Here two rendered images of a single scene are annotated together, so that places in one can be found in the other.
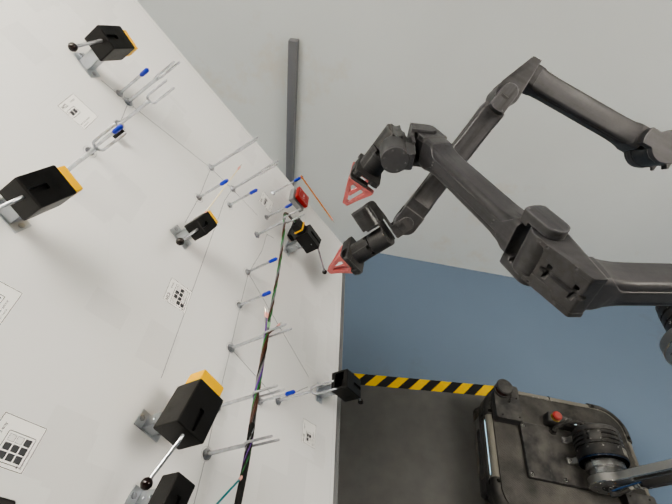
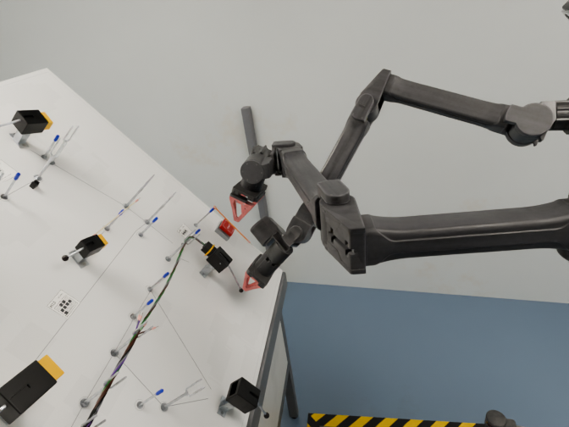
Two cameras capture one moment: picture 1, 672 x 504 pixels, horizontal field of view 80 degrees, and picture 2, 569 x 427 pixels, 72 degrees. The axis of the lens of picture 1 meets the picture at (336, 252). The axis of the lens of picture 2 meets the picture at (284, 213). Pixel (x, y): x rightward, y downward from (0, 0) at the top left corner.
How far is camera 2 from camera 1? 0.39 m
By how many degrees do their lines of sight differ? 19
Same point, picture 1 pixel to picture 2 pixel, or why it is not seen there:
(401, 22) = (330, 74)
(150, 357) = (20, 352)
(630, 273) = (405, 224)
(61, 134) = not seen: outside the picture
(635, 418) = not seen: outside the picture
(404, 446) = not seen: outside the picture
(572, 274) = (341, 230)
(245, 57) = (212, 129)
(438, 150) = (288, 158)
